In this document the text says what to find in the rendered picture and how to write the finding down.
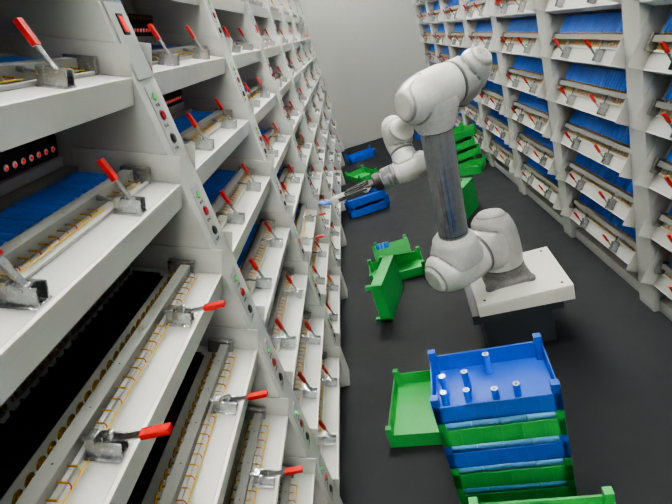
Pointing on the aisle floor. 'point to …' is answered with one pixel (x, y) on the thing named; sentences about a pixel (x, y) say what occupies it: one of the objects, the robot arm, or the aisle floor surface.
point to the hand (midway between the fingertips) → (338, 198)
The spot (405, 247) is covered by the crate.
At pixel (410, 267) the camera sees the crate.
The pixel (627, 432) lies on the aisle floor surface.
